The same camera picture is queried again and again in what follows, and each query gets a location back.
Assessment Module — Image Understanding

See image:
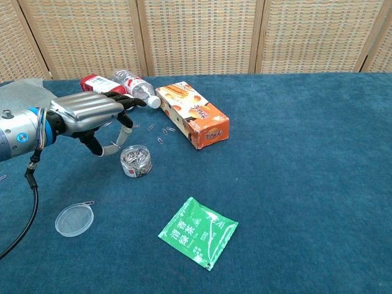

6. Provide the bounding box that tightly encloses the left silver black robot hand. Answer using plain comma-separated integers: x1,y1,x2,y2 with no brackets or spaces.
45,91,148,157

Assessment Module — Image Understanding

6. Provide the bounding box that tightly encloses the clear jar of paper clips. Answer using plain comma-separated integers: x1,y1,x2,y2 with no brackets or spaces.
119,144,153,180

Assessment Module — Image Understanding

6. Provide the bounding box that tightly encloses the clear round plastic lid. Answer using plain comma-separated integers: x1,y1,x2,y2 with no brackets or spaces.
55,202,94,238

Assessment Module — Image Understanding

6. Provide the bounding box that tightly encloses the orange biscuit box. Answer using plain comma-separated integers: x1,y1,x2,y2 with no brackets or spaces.
155,81,230,151

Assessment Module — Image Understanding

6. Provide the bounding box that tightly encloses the red white drink bottle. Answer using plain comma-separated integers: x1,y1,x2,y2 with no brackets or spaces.
80,74,135,110

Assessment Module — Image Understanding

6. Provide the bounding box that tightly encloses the clear plastic water bottle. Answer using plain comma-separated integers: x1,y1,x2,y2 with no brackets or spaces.
110,69,162,109

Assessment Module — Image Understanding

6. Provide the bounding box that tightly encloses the translucent plastic zip bag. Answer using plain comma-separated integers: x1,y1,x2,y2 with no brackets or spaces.
0,78,58,111

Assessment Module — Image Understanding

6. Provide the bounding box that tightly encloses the woven bamboo screen panel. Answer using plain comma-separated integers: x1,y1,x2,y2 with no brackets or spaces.
136,0,264,77
361,0,392,74
255,0,388,74
0,0,53,82
18,0,148,80

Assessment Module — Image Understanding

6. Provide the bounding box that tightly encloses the green tea sachet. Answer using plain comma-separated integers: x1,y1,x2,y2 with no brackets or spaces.
157,196,239,272

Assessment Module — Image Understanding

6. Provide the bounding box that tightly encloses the blue felt table cloth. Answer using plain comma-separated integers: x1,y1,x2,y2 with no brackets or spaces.
0,72,392,294

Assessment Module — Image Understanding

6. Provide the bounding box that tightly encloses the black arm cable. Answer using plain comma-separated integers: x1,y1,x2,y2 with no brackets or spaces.
0,149,40,261

